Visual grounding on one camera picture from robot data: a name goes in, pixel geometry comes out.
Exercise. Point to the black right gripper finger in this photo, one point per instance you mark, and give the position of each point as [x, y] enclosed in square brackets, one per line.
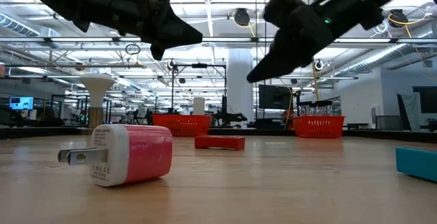
[280, 68]
[276, 58]

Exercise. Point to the red plastic mesh basket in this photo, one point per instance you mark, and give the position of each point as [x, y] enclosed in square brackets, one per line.
[319, 128]
[181, 125]

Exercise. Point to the red digital clock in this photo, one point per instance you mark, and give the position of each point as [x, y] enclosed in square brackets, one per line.
[220, 142]

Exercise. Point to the long ceiling light bar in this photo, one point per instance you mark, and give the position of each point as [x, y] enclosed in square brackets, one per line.
[225, 40]

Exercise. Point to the black monitor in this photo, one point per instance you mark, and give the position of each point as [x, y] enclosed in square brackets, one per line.
[274, 97]

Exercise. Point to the computer monitor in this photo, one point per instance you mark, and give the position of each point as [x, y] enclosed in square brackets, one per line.
[21, 103]

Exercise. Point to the black frame rig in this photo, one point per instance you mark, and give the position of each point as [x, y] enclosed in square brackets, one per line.
[215, 66]

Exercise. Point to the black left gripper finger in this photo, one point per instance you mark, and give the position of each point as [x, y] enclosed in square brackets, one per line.
[179, 41]
[181, 26]

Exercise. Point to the silver ventilation duct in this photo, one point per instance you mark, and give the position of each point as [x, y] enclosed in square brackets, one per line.
[375, 58]

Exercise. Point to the grey panel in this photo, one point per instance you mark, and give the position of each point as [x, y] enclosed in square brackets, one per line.
[409, 111]

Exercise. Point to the pink wall charger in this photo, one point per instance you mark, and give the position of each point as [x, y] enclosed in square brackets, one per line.
[147, 155]

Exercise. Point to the black wall screen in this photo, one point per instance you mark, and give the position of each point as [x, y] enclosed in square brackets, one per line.
[426, 99]

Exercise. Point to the white mushroom table lamp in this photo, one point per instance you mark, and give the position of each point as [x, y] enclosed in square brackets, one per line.
[97, 87]

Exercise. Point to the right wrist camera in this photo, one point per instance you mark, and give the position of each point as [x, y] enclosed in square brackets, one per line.
[281, 9]

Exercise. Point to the teal digital clock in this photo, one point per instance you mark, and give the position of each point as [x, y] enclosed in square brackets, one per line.
[416, 164]

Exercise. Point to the black aluminium table frame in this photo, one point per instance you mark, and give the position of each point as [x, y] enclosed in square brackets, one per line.
[368, 133]

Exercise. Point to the small black robot arm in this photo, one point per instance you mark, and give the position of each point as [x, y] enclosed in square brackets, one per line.
[228, 118]

